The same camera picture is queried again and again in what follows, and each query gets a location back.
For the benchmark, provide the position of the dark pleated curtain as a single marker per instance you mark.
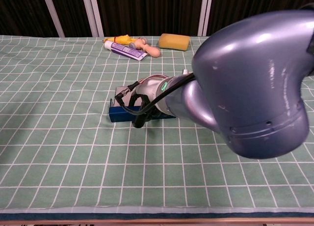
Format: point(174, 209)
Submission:
point(147, 9)

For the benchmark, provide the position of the blue glasses case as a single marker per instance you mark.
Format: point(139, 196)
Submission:
point(117, 114)

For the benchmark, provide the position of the yellow sponge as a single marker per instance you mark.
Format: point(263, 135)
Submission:
point(173, 42)

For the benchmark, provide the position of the purple white toothpaste tube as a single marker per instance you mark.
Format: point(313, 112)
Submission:
point(125, 50)

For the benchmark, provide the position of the green checked tablecloth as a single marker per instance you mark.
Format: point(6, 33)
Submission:
point(73, 137)

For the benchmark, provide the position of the white frame post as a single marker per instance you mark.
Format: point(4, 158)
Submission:
point(52, 12)
point(94, 14)
point(204, 14)

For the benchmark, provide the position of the yellow rubber chicken toy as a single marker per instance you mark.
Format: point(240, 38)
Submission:
point(122, 39)

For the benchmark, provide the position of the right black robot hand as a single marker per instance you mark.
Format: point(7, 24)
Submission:
point(144, 113)

